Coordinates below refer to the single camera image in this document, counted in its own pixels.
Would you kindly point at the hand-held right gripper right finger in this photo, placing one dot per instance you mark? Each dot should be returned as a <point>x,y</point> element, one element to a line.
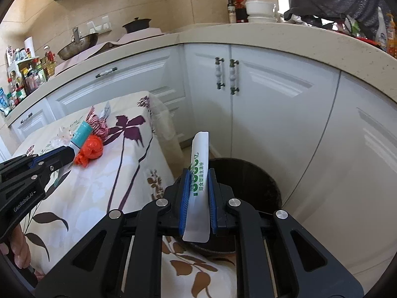
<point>263,239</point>

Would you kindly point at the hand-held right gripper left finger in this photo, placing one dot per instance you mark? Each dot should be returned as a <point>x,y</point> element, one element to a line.
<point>145,223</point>

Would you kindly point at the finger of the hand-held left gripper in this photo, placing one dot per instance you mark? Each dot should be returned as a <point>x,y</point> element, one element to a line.
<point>51,152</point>
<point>59,164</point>

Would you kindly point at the clear plastic bag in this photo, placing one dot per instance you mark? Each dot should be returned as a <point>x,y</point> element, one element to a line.
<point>63,135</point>

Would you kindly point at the large orange plastic bag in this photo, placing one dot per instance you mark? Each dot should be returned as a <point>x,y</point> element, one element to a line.
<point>91,150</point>

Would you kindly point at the blue white plastic wrapper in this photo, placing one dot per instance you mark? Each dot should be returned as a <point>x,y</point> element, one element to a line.
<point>81,133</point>

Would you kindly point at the red white striped wrapper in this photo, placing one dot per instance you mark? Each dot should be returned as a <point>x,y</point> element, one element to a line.
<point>99,124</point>

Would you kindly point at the black trash bin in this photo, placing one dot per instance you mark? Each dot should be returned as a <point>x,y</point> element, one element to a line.
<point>248,180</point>

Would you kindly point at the person's left hand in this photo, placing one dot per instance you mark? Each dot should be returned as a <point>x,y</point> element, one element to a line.
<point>20,245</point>

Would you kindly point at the floral printed tablecloth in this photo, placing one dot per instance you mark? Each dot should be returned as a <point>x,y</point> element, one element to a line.
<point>93,192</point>

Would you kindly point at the blue white packet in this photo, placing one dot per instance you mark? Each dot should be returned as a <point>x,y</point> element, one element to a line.
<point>3,101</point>

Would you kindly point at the row of condiment bottles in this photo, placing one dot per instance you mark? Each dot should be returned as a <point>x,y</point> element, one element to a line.
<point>23,83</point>

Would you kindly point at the paper towel roll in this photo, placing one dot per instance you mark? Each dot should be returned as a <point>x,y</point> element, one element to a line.
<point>29,46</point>

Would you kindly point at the yellow cooking oil bottle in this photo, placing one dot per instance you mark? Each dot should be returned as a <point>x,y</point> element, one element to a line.
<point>49,63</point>

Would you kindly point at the translucent plastic sheet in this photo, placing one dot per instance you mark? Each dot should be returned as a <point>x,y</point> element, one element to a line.
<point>166,124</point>

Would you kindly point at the steel wok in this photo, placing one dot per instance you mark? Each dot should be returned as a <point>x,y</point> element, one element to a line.
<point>77,48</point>

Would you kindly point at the pale stove cover cloth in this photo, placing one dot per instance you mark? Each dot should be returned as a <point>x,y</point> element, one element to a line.
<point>136,37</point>

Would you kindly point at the black cooking pot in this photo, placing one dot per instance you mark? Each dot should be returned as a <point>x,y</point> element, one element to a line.
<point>136,26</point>

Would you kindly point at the white lidded container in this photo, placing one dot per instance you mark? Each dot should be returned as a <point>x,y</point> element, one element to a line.
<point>260,7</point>
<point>262,19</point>

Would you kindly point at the white crumpled cloth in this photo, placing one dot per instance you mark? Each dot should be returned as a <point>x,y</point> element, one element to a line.
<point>293,18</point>

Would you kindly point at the red black appliance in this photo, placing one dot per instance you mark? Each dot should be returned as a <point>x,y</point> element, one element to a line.
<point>363,38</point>

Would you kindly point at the red box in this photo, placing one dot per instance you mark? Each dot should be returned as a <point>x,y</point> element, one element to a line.
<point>241,12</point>

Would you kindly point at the dark glass bottle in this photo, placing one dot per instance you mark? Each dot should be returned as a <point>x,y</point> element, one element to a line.
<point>231,11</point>

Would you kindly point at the white wall hook rack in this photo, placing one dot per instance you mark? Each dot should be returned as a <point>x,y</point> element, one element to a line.
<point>99,24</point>

